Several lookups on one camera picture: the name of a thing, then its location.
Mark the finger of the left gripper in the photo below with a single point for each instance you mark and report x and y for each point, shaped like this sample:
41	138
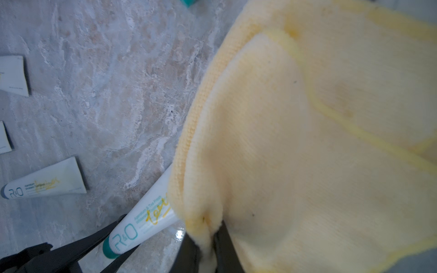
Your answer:
42	258
118	262

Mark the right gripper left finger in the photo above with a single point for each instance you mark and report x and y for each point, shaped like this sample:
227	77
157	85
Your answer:
188	257

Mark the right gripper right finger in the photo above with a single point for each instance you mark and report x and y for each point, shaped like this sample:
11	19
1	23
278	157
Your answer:
227	258

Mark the teal cap toothpaste tube back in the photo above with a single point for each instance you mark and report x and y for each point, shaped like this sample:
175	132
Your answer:
148	217

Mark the teal cap toothpaste tube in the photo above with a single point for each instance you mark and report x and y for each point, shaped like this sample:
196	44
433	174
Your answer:
188	3
148	217

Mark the dark green cap toothpaste tube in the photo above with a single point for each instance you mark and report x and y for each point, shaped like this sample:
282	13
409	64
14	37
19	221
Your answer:
59	179

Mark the yellow cleaning cloth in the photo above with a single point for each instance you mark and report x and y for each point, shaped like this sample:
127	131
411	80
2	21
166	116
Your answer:
313	139

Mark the toothpaste tube near left arm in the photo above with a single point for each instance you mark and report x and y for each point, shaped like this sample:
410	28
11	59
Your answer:
13	77

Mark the black cap toothpaste tube centre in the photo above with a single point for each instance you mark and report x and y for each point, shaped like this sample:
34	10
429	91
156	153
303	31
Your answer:
5	145

